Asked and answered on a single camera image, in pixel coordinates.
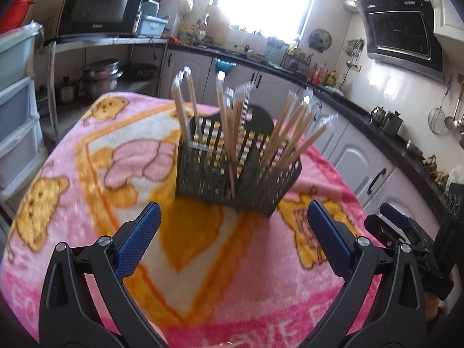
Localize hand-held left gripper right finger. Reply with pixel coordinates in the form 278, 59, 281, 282
307, 199, 429, 348

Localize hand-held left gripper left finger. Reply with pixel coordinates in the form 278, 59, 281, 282
38, 202, 170, 348

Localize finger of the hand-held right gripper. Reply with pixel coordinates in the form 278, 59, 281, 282
379, 203, 414, 233
363, 215, 404, 250

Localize green perforated utensil basket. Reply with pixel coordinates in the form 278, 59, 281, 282
175, 103, 303, 218

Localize bunch of wooden chopsticks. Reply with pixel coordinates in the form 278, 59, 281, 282
170, 66, 338, 204

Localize hanging small kitchen utensils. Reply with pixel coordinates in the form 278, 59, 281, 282
344, 39, 365, 69

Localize pink printed blanket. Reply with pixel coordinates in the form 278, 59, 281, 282
0, 92, 385, 348

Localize pile of ginger roots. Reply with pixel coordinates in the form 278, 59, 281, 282
422, 155, 450, 190

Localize white base cabinets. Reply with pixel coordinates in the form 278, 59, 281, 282
159, 47, 449, 226

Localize steel bowl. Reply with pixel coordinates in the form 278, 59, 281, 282
405, 139, 425, 157

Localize tall dark coffee press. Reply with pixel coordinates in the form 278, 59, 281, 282
382, 110, 404, 137

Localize small dark coffee press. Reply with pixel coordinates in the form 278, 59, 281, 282
371, 105, 387, 126

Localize black kitchen countertop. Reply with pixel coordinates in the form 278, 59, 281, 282
168, 39, 464, 211

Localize row of hanging metal ladles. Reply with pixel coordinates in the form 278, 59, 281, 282
445, 73, 464, 133

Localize cluster of condiment bottles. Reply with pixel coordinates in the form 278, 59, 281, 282
311, 63, 346, 88

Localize small steel pot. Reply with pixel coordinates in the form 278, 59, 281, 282
54, 76, 79, 104

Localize stacked steel pots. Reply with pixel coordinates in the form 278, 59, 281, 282
81, 58, 123, 99

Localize pale blue plastic drawer unit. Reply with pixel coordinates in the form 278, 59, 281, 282
0, 22, 48, 201

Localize black range hood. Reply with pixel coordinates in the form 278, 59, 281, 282
354, 0, 446, 82

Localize blue hanging bin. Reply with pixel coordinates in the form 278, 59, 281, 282
214, 59, 236, 74

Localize pale blue knife rack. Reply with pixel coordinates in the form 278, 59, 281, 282
266, 38, 287, 62

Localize steel shelf table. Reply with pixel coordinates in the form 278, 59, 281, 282
45, 35, 170, 143

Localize white upper cabinet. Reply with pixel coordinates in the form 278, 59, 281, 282
431, 0, 464, 45

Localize blue-grey dish box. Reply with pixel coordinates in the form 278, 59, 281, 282
137, 15, 169, 37

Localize grey small appliance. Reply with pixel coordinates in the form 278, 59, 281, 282
141, 0, 160, 17

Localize black microwave oven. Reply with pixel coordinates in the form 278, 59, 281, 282
56, 0, 146, 39

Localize kitchen window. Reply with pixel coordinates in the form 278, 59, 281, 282
209, 0, 324, 39

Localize red plastic basin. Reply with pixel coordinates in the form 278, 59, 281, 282
0, 0, 35, 33

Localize wire mesh skimmer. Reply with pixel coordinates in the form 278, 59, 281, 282
428, 77, 454, 133

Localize small wall fan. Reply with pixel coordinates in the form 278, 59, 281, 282
308, 28, 333, 52

